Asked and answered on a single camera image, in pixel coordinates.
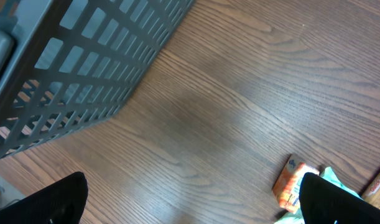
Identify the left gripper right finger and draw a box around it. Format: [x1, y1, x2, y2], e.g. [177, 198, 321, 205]
[299, 172, 380, 224]

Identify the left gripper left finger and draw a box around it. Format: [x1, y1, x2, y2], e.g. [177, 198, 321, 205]
[0, 172, 88, 224]

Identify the light blue tissue pack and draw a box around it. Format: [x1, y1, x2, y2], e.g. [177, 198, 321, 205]
[274, 167, 361, 224]

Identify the grey plastic shopping basket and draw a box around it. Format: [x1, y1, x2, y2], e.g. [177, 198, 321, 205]
[0, 0, 194, 159]

